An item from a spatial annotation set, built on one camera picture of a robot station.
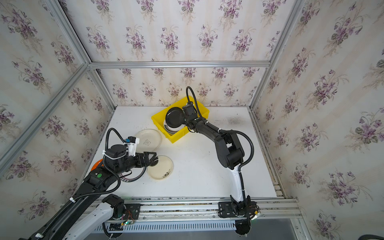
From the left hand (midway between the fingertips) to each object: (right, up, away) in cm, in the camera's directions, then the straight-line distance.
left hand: (150, 152), depth 74 cm
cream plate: (+4, -13, +12) cm, 18 cm away
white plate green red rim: (+7, +10, +27) cm, 29 cm away
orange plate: (-36, -10, +13) cm, 40 cm away
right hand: (+15, +18, +24) cm, 33 cm away
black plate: (+9, +18, +27) cm, 34 cm away
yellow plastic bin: (-2, +18, +30) cm, 35 cm away
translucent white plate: (-8, +3, +26) cm, 27 cm away
